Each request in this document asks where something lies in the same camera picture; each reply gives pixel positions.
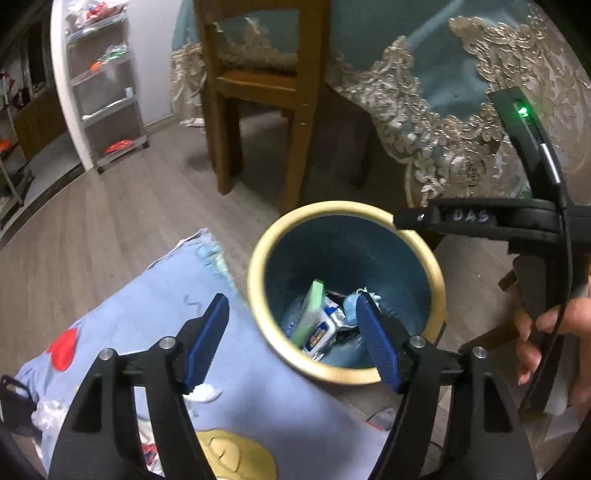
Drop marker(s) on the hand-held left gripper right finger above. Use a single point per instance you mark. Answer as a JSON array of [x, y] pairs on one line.
[[376, 341]]

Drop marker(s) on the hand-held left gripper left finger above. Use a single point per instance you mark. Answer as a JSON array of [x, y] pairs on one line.
[[210, 337]]

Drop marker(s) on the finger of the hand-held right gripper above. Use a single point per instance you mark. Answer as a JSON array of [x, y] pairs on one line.
[[461, 217]]

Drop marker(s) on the teal bin with gold rim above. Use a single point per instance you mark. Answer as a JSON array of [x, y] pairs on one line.
[[332, 249]]

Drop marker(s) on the person's right hand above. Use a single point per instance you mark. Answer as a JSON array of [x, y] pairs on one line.
[[577, 323]]

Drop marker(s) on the blue face mask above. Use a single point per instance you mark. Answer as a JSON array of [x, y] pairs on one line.
[[351, 304]]

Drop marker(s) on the white crumpled tissue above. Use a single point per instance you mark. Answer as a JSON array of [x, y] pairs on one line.
[[205, 392]]

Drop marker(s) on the blue white snack wrapper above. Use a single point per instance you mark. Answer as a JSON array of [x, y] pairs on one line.
[[321, 337]]

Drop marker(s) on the green packet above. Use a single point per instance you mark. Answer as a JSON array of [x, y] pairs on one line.
[[311, 304]]

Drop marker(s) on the blue printed blanket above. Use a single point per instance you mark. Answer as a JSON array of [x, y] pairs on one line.
[[138, 295]]

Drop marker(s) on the wooden stool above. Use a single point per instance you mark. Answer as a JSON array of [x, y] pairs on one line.
[[494, 337]]

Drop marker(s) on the teal lace-trimmed tablecloth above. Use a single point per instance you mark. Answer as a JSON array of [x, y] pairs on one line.
[[415, 55]]

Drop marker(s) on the clear crumpled plastic wrapper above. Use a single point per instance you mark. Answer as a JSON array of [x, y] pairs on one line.
[[48, 415]]

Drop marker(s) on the black paper cup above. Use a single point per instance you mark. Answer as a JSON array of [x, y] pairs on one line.
[[16, 401]]

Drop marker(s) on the white slipper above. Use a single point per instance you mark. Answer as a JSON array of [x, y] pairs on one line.
[[191, 123]]

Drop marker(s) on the wooden chair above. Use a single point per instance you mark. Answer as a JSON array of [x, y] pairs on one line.
[[258, 87]]

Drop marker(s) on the white rolling shelf cart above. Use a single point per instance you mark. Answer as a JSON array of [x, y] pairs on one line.
[[108, 113]]

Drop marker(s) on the metal storage rack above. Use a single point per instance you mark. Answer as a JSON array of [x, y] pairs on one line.
[[11, 184]]

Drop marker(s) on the wooden cabinet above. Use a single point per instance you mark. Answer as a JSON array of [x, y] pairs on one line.
[[41, 115]]

